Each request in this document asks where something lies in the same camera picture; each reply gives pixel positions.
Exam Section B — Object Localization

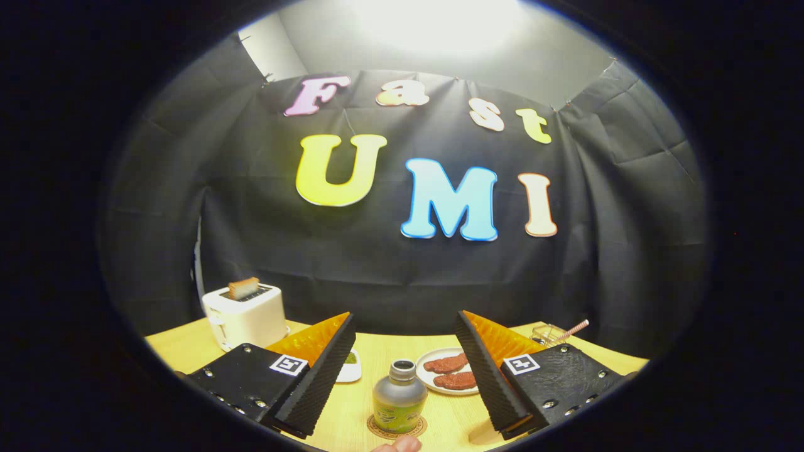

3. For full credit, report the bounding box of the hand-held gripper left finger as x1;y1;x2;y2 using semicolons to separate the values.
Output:
185;312;357;439

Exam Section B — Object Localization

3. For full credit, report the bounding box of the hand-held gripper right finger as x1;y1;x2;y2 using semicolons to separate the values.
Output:
455;309;638;440

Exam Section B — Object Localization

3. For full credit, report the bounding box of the round cork coaster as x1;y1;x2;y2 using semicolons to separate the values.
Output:
367;413;428;439

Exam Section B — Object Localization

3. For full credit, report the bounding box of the silver bottle with green label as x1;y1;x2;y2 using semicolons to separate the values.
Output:
372;359;429;434

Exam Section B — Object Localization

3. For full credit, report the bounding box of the white divided dish with beans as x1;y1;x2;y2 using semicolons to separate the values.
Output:
335;348;363;384

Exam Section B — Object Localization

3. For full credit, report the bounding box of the brown meat piece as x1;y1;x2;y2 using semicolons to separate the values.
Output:
433;371;479;390
423;353;470;374

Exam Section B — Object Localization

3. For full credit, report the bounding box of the white oval plate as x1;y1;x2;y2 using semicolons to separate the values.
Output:
415;347;481;396

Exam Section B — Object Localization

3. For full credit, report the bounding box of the white toaster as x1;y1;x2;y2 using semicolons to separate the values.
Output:
202;282;288;352

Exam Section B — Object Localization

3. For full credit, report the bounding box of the pink striped straw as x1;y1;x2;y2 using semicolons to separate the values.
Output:
553;319;590;343

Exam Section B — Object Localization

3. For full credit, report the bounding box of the toast slice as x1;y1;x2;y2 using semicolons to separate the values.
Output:
227;277;261;301

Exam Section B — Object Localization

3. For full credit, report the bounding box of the wooden table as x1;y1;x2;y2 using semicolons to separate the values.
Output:
144;317;649;452

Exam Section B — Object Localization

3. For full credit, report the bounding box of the wire mesh holder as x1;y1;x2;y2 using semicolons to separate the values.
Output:
531;323;569;347

